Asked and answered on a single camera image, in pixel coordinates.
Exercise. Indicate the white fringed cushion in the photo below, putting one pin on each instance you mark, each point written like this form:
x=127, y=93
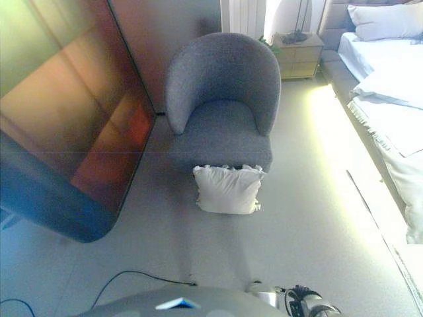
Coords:
x=228, y=191

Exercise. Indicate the grey fabric tub armchair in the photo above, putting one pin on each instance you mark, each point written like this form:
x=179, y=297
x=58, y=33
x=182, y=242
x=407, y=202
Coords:
x=221, y=79

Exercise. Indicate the silver robot torso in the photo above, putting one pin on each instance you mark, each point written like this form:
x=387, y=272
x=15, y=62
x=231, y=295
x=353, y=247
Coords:
x=165, y=303

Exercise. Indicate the dark glossy cabinet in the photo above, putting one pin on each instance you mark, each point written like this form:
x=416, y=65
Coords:
x=72, y=115

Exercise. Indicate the white bed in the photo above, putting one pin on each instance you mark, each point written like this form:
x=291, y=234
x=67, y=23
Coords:
x=383, y=62

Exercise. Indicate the white bed pillow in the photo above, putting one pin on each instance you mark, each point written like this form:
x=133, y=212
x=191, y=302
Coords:
x=386, y=23

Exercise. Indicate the grey upholstered bed frame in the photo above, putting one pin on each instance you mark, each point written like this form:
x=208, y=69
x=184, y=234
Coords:
x=333, y=23

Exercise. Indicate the light wooden nightstand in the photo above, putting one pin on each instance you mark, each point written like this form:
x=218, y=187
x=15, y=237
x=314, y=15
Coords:
x=300, y=59

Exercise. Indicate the pale fringed throw blanket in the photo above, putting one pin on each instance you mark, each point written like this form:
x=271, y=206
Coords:
x=400, y=138

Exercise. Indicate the black table lamp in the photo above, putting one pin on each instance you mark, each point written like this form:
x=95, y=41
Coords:
x=297, y=35

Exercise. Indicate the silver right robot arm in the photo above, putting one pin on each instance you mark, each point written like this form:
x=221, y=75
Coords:
x=314, y=303

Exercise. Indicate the green potted plant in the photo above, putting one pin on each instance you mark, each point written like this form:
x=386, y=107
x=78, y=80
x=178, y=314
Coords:
x=268, y=43

